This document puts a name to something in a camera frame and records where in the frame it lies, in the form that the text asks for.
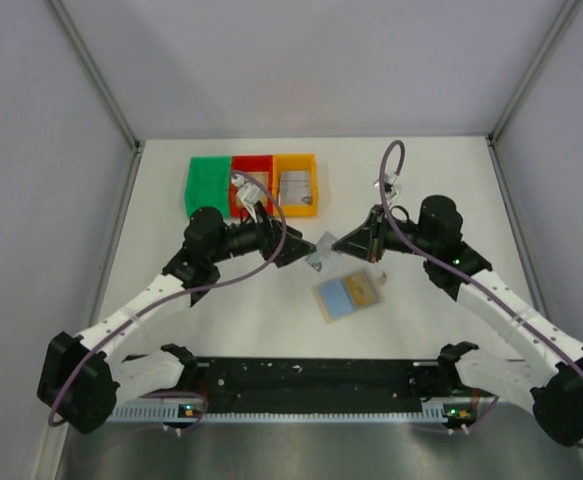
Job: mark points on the green plastic bin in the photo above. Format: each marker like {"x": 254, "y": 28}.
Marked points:
{"x": 207, "y": 184}

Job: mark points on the left aluminium corner post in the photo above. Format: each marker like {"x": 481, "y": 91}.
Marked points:
{"x": 92, "y": 71}

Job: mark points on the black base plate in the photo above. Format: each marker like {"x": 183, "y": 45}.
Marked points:
{"x": 241, "y": 385}

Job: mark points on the red plastic bin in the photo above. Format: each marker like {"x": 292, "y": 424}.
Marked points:
{"x": 249, "y": 163}

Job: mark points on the beige card holder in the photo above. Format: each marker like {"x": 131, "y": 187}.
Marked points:
{"x": 379, "y": 277}

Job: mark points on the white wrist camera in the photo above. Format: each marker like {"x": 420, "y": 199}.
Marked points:
{"x": 242, "y": 203}
{"x": 390, "y": 185}

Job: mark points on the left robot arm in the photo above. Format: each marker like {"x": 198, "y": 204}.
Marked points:
{"x": 86, "y": 376}

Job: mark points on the stack of cards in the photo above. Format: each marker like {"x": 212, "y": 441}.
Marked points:
{"x": 295, "y": 188}

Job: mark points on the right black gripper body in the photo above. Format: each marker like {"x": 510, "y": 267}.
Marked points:
{"x": 376, "y": 240}

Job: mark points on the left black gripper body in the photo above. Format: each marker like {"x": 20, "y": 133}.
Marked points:
{"x": 271, "y": 240}

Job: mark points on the right aluminium corner post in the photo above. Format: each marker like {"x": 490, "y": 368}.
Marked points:
{"x": 560, "y": 25}

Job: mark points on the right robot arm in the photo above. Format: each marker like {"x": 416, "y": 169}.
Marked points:
{"x": 547, "y": 382}

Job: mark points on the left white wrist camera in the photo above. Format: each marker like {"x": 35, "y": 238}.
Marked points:
{"x": 242, "y": 203}

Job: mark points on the white slotted cable duct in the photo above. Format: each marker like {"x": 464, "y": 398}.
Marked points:
{"x": 180, "y": 413}

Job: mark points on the aluminium corner post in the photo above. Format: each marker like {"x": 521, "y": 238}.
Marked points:
{"x": 92, "y": 71}
{"x": 560, "y": 25}

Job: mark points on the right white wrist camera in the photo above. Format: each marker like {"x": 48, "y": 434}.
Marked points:
{"x": 390, "y": 185}

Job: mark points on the yellow plastic bin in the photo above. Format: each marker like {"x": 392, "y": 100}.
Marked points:
{"x": 296, "y": 161}

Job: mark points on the beige card holders stack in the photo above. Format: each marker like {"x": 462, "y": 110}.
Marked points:
{"x": 258, "y": 177}

